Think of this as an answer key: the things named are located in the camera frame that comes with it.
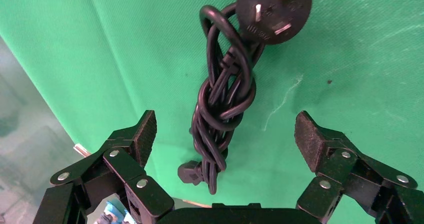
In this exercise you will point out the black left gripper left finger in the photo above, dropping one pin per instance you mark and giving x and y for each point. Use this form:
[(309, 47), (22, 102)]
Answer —
[(145, 139)]

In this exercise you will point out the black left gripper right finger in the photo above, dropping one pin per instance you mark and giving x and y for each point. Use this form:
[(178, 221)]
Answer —
[(309, 139)]

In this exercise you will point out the green table cloth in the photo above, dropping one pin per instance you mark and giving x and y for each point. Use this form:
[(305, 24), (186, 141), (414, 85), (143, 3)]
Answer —
[(99, 66)]

